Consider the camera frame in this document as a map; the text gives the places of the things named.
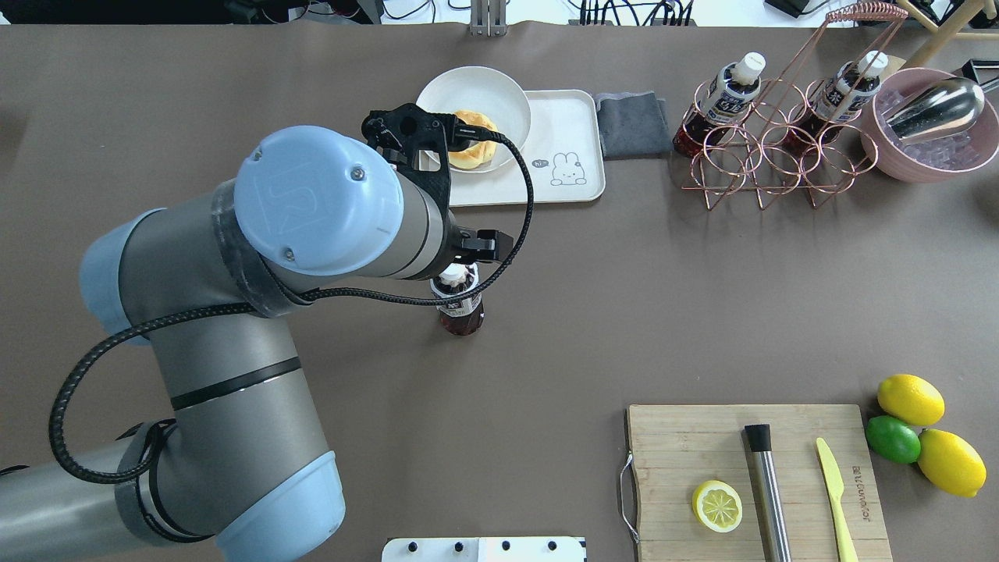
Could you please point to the glazed donut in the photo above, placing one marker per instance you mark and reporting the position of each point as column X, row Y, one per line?
column 479, row 154

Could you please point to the yellow lemon upper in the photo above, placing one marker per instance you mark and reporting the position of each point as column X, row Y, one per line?
column 911, row 399

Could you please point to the copper wire bottle rack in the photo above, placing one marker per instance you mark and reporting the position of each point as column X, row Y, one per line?
column 750, row 159

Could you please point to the wooden cup stand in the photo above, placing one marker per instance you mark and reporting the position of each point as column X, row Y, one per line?
column 943, row 31

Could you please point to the green lime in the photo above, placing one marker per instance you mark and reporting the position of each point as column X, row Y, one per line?
column 893, row 439

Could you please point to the white tray bear drawing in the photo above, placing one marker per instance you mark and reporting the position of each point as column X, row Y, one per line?
column 562, row 150

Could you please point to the pink bowl of ice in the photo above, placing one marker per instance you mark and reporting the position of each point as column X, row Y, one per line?
column 933, row 161

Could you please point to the grey folded cloth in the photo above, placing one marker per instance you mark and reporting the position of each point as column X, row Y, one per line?
column 633, row 125

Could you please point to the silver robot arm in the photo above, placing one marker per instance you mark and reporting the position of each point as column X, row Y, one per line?
column 208, row 284

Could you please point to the tea bottle white cap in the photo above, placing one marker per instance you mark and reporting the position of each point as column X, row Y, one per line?
column 464, row 317

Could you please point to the yellow lemon lower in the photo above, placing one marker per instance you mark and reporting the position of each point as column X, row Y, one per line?
column 951, row 463

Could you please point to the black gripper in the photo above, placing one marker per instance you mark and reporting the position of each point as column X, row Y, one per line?
column 478, row 245

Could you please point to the wooden cutting board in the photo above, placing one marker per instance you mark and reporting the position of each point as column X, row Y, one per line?
column 675, row 448

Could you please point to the yellow lemon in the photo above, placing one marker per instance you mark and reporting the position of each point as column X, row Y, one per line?
column 911, row 399
column 951, row 463

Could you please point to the tea bottle at edge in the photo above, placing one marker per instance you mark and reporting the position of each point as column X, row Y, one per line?
column 838, row 101

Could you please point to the aluminium frame post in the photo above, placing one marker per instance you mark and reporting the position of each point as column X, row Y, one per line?
column 488, row 18

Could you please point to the tea bottle in rack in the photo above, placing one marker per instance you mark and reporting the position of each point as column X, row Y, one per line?
column 728, row 97

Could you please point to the steel ice scoop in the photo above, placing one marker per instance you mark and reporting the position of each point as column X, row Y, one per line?
column 945, row 108

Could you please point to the yellow plastic knife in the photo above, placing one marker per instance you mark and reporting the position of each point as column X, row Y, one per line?
column 834, row 483

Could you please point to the half lemon slice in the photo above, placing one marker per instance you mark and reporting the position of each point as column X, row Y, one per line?
column 717, row 506

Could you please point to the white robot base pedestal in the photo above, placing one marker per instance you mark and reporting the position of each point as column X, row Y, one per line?
column 487, row 548

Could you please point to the white round plate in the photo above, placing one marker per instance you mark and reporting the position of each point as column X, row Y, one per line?
column 481, row 96

